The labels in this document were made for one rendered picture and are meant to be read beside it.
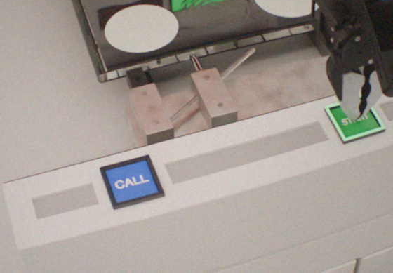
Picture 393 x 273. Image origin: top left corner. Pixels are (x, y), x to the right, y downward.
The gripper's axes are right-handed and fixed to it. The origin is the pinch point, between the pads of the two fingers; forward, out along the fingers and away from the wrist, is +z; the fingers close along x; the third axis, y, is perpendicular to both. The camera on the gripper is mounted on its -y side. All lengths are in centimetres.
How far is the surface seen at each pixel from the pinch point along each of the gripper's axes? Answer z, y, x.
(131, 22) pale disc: 7.7, 32.6, 17.7
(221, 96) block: 6.9, 14.4, 11.3
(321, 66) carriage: 9.7, 17.8, -4.2
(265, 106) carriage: 9.7, 13.5, 5.8
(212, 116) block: 6.9, 11.7, 13.5
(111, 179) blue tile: 1.4, 1.8, 27.9
